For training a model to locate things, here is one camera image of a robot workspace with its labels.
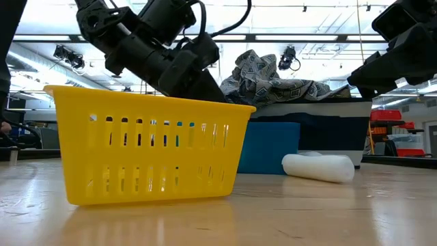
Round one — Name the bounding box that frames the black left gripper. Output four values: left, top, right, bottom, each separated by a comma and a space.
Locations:
104, 32, 227, 103

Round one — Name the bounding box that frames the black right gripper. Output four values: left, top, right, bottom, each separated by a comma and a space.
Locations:
347, 22, 437, 100

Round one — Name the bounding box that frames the grey patterned hospital gown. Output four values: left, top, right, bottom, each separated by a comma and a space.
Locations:
219, 49, 352, 107

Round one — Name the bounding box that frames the yellow slotted plastic basket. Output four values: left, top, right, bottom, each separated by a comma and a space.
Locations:
43, 84, 257, 206

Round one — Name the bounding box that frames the white gauze roll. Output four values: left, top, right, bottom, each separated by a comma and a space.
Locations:
281, 153, 356, 184

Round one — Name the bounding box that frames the clear storage bin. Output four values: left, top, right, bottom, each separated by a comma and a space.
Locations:
389, 133, 425, 150

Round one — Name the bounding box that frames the navy fabric storage bin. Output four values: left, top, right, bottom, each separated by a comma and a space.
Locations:
249, 97, 373, 169

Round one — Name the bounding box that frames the black ceiling fixture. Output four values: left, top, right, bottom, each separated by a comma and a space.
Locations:
278, 46, 302, 72
53, 44, 87, 71

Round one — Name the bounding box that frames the teal plastic tray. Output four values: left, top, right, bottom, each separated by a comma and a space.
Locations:
238, 122, 301, 176

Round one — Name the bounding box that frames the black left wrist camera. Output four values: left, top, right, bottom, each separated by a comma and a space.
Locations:
177, 32, 221, 74

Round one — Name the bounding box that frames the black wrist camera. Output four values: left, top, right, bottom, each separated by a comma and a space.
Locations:
177, 32, 221, 74
371, 0, 423, 42

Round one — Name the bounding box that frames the thin hanging cord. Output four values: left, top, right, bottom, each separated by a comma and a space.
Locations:
356, 0, 366, 57

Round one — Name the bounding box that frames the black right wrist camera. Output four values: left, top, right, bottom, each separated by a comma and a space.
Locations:
371, 0, 423, 42

